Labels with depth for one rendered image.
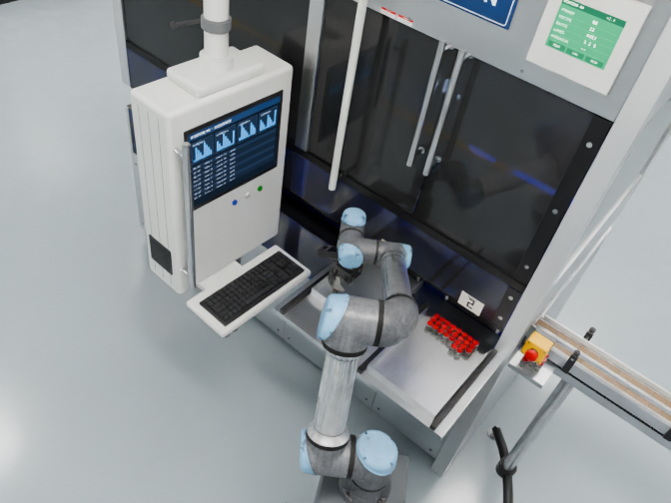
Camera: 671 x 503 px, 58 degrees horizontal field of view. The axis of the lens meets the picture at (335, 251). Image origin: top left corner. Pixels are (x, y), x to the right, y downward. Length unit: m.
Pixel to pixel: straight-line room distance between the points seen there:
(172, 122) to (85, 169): 2.43
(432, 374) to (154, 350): 1.53
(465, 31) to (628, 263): 2.84
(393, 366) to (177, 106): 1.04
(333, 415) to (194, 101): 0.95
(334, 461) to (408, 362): 0.50
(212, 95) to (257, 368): 1.57
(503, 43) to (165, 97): 0.93
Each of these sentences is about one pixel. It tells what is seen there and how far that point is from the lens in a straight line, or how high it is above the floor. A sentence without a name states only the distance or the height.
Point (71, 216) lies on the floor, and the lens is 3.83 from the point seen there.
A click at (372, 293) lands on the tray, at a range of 2.20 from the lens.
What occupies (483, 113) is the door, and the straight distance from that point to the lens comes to 1.75.
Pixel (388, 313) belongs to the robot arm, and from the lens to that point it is 1.46.
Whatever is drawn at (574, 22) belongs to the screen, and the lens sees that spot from 1.57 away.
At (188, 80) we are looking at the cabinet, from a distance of 1.84.
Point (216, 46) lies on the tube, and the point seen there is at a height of 1.66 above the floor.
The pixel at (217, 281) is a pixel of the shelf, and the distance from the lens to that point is 2.29.
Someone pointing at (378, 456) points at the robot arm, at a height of 1.02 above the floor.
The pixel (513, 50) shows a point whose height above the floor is 1.86.
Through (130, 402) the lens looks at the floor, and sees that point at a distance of 2.95.
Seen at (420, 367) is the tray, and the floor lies 0.88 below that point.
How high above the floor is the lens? 2.50
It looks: 44 degrees down
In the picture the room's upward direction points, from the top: 11 degrees clockwise
